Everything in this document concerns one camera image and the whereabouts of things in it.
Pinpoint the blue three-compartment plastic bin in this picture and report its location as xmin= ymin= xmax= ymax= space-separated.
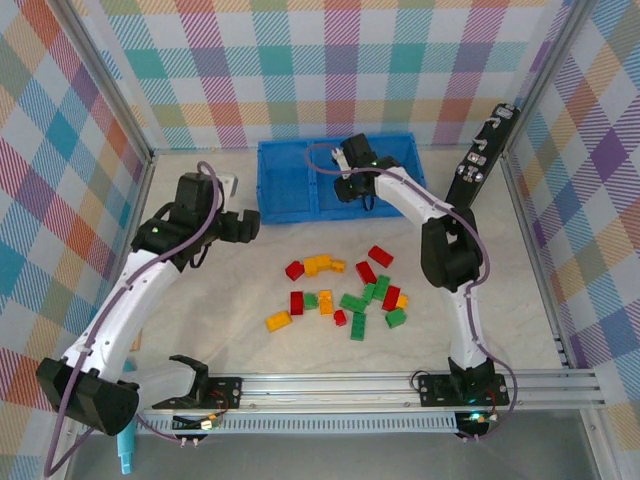
xmin=256 ymin=132 xmax=429 ymax=226

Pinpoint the black case with metal latches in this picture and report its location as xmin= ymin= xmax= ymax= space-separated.
xmin=443 ymin=103 xmax=522 ymax=211

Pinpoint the teal cylindrical tool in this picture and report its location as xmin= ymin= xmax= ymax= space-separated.
xmin=116 ymin=357 xmax=137 ymax=476

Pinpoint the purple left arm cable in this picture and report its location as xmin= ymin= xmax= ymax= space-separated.
xmin=43 ymin=160 xmax=224 ymax=476

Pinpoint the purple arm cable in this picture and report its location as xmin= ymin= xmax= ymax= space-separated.
xmin=43 ymin=160 xmax=224 ymax=476
xmin=304 ymin=143 xmax=519 ymax=444

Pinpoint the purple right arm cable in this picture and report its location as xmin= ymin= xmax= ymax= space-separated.
xmin=304 ymin=143 xmax=519 ymax=444

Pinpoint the aluminium side frame rail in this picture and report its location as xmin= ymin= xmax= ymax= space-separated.
xmin=99 ymin=152 xmax=157 ymax=321
xmin=499 ymin=149 xmax=574 ymax=371

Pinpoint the aluminium upright frame post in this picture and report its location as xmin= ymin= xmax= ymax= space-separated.
xmin=62 ymin=0 xmax=157 ymax=161
xmin=502 ymin=0 xmax=604 ymax=161

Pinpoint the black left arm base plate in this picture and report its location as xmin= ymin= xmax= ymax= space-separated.
xmin=198 ymin=375 xmax=244 ymax=411

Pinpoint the aluminium mounting rail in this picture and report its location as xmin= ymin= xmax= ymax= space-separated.
xmin=134 ymin=368 xmax=604 ymax=416

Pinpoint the grey slotted cable duct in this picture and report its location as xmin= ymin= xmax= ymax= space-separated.
xmin=139 ymin=413 xmax=459 ymax=437

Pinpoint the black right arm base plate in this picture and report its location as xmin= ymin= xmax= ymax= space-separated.
xmin=417 ymin=372 xmax=511 ymax=407

